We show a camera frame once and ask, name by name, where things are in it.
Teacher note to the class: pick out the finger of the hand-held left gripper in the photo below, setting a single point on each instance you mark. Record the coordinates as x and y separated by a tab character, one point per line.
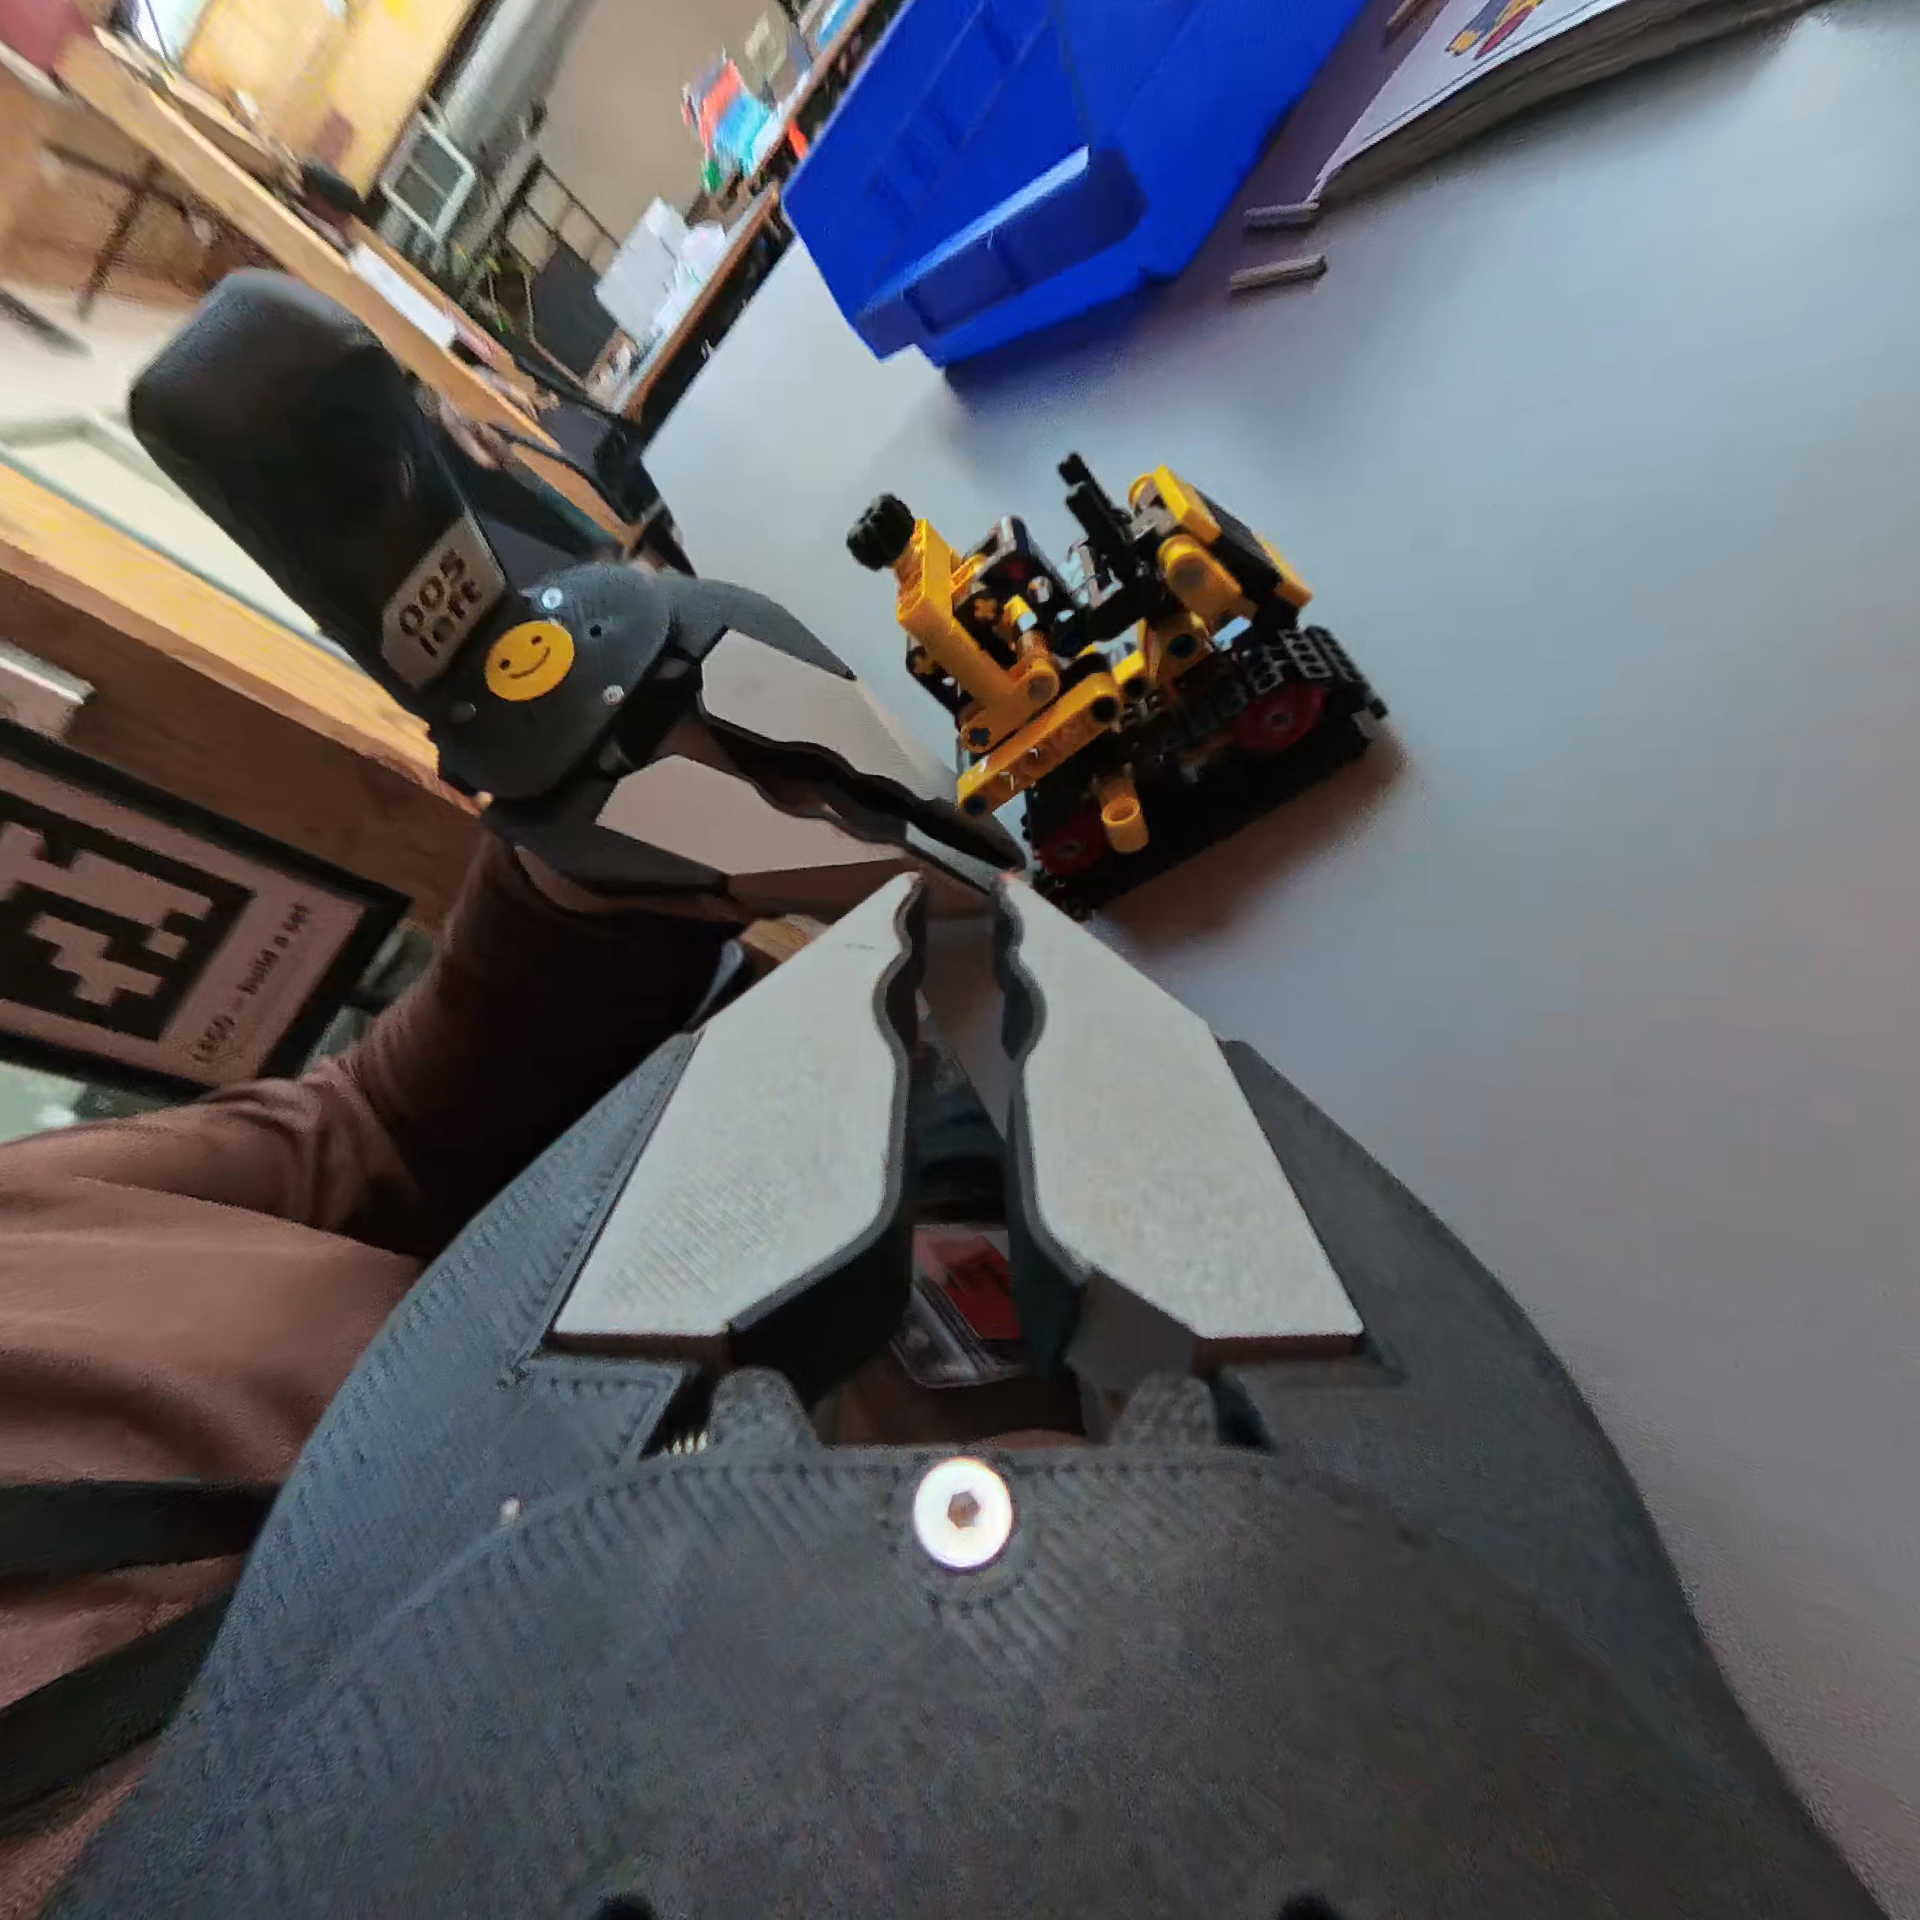
720	839
810	706

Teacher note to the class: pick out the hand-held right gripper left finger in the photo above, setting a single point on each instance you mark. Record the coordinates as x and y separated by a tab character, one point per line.
750	1156

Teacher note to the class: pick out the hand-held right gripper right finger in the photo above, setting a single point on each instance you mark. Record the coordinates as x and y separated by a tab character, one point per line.
1172	1171

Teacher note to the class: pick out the yellow and black lego vehicle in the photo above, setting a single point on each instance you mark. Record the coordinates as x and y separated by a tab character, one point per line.
1109	675

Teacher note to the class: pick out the person's left forearm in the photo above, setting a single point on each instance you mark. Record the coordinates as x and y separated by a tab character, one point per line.
571	990

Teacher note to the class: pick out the lego instruction booklet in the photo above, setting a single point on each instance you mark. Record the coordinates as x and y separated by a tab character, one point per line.
1500	91

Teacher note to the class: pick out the red badge card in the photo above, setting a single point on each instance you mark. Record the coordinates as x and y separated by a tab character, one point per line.
967	1283

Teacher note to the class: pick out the wooden desk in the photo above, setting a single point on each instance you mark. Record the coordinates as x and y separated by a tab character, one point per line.
226	675

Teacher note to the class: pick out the wooden workbench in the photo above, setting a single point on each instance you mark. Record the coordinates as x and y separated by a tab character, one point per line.
254	212

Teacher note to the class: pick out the white grated appliance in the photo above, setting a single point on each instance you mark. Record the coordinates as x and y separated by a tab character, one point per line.
428	178

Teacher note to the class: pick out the black and white marker sign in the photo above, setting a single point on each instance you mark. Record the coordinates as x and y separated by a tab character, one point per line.
149	901

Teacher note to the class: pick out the blue plastic bin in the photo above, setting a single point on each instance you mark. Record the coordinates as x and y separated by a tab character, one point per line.
1050	150

